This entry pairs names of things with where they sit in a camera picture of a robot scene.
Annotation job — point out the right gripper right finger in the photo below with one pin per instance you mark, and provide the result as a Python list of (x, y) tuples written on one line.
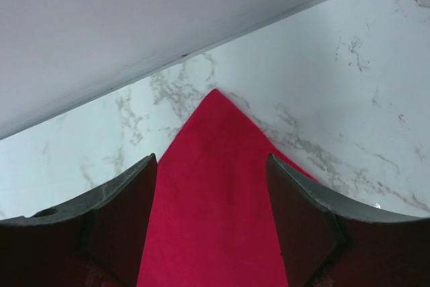
[(328, 239)]

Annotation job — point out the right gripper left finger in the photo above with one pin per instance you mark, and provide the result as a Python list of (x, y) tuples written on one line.
[(94, 239)]

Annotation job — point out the crimson red t-shirt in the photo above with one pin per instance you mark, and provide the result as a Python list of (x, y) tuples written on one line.
[(211, 222)]

